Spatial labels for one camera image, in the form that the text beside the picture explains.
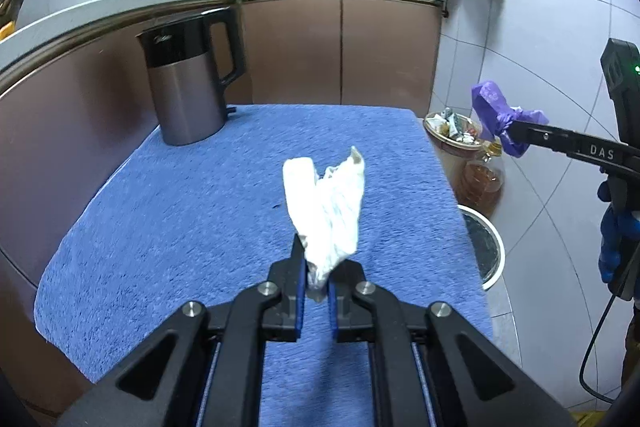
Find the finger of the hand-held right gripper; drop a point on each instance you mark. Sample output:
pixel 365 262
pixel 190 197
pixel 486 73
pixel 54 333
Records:
pixel 570 142

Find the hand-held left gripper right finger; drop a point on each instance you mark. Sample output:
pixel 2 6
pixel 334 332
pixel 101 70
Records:
pixel 333 309

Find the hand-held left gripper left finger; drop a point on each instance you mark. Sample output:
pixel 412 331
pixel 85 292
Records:
pixel 300 289

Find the clear white plastic bag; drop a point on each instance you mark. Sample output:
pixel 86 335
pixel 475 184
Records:
pixel 340 217

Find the purple wrapper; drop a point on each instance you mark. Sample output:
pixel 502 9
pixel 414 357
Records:
pixel 492 107

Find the person's right hand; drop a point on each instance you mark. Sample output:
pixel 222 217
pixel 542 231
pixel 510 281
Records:
pixel 611 242

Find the cooking oil bottle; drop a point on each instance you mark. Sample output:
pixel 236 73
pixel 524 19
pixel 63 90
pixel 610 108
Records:
pixel 485 182

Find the white basin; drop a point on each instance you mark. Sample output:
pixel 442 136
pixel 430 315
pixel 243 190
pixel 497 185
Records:
pixel 487 247

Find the blue towel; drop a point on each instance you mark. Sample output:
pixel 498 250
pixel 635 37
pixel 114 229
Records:
pixel 175 217

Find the grey black electric kettle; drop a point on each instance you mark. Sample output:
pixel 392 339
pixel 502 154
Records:
pixel 187 87

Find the brown kitchen counter cabinet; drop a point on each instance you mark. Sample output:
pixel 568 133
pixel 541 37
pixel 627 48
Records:
pixel 310 47

